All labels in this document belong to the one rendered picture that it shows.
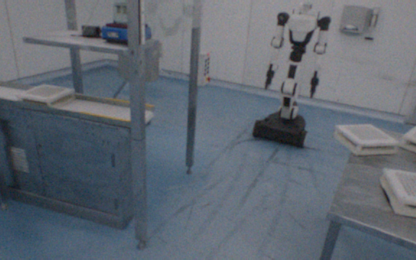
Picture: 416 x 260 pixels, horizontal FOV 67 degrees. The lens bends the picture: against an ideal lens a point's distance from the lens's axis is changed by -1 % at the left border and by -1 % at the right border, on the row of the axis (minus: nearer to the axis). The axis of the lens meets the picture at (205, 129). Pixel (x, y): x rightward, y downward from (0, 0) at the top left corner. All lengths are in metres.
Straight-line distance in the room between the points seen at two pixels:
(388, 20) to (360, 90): 0.99
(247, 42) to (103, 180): 3.74
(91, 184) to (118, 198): 0.21
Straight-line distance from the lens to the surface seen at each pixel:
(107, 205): 2.27
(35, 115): 2.19
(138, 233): 2.12
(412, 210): 1.49
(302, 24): 3.52
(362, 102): 5.19
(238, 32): 5.35
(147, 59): 1.88
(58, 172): 2.36
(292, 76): 3.62
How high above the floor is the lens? 1.56
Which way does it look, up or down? 24 degrees down
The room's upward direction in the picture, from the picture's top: 4 degrees clockwise
